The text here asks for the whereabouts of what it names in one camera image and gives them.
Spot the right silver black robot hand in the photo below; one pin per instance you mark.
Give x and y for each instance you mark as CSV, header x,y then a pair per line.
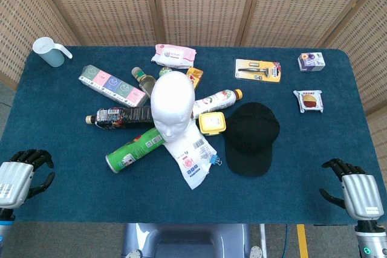
x,y
361,194

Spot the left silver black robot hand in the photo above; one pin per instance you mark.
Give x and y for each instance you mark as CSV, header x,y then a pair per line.
x,y
13,179

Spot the black baseball cap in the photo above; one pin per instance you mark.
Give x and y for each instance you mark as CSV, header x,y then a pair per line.
x,y
251,137

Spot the white mannequin head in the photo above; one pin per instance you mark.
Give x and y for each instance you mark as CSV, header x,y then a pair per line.
x,y
172,101

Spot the yellow floor tape strip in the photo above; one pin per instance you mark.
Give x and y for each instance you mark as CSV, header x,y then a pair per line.
x,y
302,240

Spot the blue felt table cloth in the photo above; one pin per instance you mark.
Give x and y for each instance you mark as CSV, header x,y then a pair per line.
x,y
272,191

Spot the red cake snack packet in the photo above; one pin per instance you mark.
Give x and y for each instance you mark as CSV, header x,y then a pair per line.
x,y
308,101

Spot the white table leg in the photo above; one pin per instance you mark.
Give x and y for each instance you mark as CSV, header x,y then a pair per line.
x,y
263,240

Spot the green chips can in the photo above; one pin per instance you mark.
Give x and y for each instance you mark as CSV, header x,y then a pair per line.
x,y
133,150

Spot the dark drink bottle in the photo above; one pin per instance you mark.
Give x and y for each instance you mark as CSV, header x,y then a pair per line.
x,y
124,116

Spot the white measuring jug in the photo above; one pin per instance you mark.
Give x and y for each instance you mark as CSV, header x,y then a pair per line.
x,y
50,54

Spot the colourful tissue multipack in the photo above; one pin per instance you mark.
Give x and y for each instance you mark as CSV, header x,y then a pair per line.
x,y
109,84

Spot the purple white carton box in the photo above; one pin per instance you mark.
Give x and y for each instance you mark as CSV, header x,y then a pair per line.
x,y
311,62

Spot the blue binder clip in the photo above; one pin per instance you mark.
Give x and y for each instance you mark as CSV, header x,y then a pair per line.
x,y
214,159

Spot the razor in yellow blister pack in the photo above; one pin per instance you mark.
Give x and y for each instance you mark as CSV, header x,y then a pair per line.
x,y
257,70

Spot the clear bottle with green label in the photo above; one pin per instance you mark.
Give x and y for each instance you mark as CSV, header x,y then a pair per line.
x,y
145,81

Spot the yellow lidded food container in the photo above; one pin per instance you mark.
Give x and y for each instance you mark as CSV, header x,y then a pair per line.
x,y
211,122

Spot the white bottle with orange cap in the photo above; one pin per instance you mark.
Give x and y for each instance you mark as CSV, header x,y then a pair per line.
x,y
216,101

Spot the white printed plastic bag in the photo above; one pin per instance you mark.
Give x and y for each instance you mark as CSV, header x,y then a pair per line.
x,y
190,161

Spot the blue grey robot torso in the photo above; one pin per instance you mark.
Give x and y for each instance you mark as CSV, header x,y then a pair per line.
x,y
187,241

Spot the small green round jar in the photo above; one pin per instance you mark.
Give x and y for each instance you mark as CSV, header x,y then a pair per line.
x,y
164,71

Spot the pink wet wipes pack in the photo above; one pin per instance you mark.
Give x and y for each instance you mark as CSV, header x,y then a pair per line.
x,y
173,55

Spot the yellow red snack box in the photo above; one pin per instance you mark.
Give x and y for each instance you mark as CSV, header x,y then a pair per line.
x,y
195,77

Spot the woven bamboo folding screen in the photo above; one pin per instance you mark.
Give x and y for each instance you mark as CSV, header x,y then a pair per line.
x,y
199,4

